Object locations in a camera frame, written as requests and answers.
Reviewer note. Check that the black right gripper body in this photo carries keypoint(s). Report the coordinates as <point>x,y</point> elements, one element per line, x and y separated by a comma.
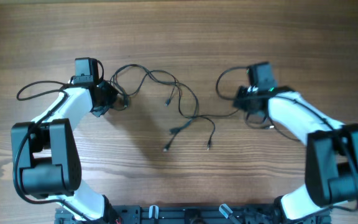
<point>245,104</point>

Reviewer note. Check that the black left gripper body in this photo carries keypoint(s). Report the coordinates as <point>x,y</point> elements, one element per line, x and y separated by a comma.
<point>109,94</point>

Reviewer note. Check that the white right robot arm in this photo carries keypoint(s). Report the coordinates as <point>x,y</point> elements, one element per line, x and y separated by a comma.
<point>331,167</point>

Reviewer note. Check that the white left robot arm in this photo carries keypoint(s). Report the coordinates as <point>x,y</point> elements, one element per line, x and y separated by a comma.
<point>46,164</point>

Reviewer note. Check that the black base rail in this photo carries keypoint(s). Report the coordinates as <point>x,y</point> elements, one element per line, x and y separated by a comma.
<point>249,214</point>

